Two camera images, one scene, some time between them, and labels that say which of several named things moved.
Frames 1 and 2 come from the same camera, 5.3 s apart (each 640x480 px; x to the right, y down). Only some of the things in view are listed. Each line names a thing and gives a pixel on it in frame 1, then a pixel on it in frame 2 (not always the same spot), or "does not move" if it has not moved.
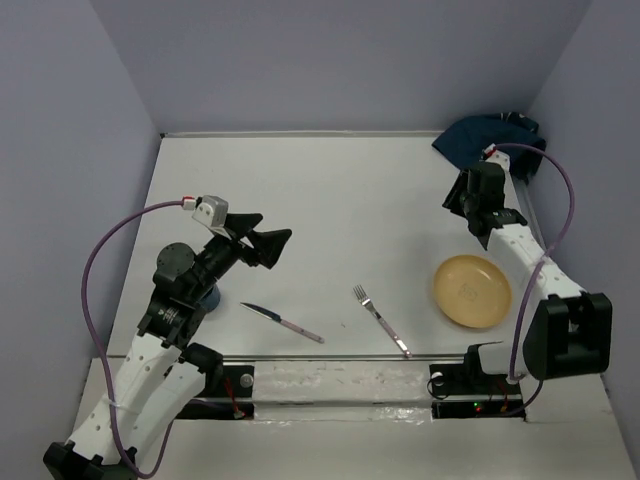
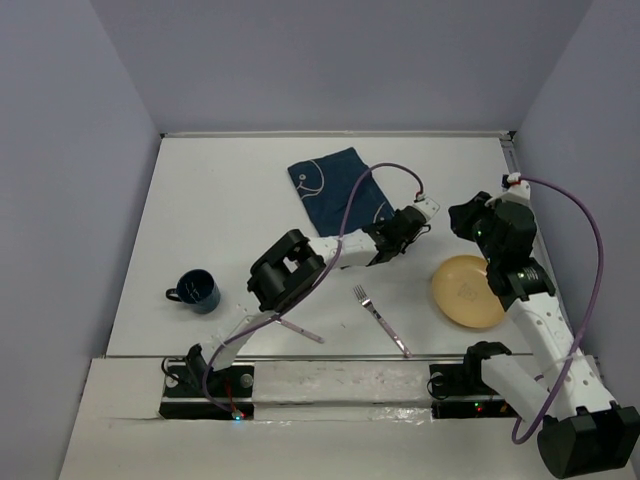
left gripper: [267, 246] → [406, 242]
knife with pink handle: [290, 326] does not move
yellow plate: [472, 291] does not move
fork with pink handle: [364, 300] does not move
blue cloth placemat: [510, 134] → [327, 184]
